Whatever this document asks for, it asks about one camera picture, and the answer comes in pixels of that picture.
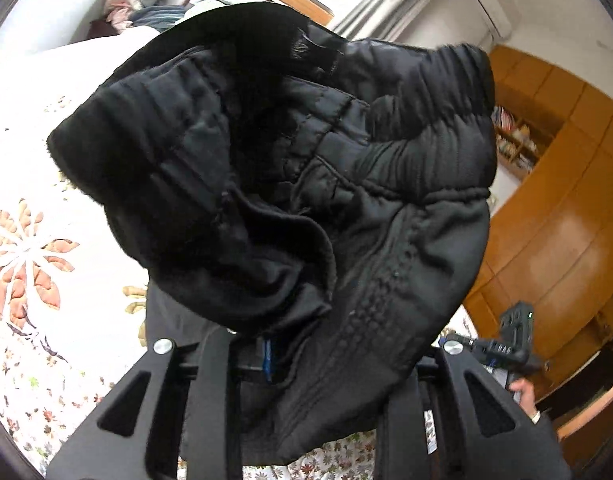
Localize person's right hand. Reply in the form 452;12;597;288
507;379;543;425

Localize person's right forearm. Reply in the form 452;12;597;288
529;410;575;480

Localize dark wooden nightstand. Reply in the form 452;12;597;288
88;16;120;38

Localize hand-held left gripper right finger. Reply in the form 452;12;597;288
375;341;573;480

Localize dark grey blanket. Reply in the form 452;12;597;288
129;4;188;30

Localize beige curtain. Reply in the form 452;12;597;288
331;0;470;45

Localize black pants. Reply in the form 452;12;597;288
46;1;498;466

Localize wooden wardrobe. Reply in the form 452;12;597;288
461;44;613;443

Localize folded grey duvet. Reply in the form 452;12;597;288
179;0;232;23

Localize wooden wall shelf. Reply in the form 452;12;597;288
491;104;558;182

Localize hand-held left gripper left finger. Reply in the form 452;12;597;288
45;330;276;480

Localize floral quilted bed cover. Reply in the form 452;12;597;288
0;25;482;480

